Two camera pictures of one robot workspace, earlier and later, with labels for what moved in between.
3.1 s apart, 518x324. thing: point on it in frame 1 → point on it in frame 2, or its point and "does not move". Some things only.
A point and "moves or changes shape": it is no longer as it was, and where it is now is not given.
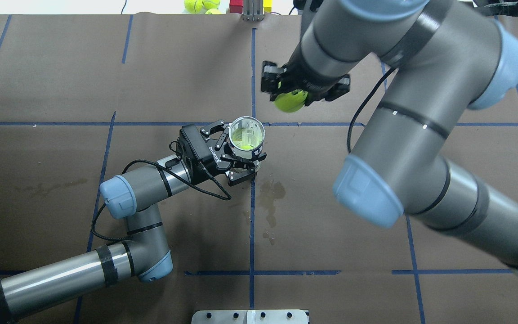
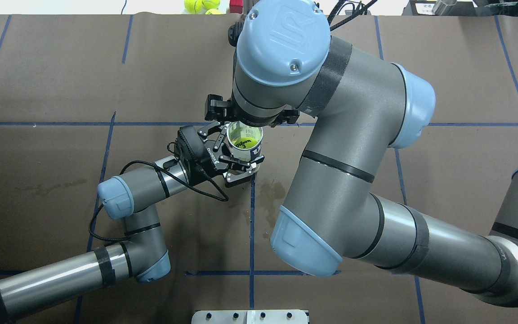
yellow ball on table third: [214, 11] does not move
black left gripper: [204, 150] does not move
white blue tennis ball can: [247, 136] does not move
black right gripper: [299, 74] → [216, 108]
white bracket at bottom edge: [250, 317] does not move
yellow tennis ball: [291, 102] moves or changes shape
